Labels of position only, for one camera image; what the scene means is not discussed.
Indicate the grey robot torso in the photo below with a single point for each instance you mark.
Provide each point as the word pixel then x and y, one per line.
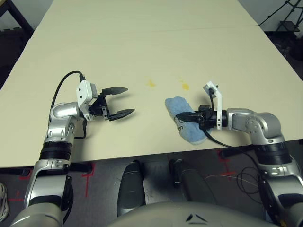
pixel 177 212

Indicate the dark grey robot leg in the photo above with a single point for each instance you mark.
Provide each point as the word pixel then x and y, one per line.
pixel 194 184
pixel 130 186

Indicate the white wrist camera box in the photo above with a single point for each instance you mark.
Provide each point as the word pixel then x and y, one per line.
pixel 84 93
pixel 219 101

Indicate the black tripod stand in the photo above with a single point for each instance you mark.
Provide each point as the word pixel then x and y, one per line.
pixel 290 24

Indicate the yellow liquid spill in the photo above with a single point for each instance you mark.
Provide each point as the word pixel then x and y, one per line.
pixel 185 86
pixel 150 83

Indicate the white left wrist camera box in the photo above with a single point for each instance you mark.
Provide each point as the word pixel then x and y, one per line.
pixel 84 93

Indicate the dark grey robot right leg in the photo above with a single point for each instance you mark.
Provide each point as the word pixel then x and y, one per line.
pixel 194 184

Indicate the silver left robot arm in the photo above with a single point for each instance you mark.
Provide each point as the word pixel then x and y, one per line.
pixel 59 123

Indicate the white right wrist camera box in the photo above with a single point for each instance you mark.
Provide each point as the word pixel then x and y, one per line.
pixel 219 101

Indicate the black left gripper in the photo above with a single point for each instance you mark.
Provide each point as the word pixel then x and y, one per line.
pixel 100 108

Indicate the blue fluffy rag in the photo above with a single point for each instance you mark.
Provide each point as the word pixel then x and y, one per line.
pixel 180 106

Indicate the white bystander sneaker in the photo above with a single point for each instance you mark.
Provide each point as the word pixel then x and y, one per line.
pixel 3 201

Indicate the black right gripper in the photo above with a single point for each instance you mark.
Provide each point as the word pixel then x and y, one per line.
pixel 207 118

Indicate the dark grey robot left leg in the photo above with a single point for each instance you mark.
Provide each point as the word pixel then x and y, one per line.
pixel 130 186

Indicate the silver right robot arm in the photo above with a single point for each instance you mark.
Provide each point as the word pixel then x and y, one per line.
pixel 260 123

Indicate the black metal frame bar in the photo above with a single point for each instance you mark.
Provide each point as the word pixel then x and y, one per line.
pixel 23 21

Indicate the black table base bar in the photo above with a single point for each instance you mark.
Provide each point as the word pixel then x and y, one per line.
pixel 227 153
pixel 80 167

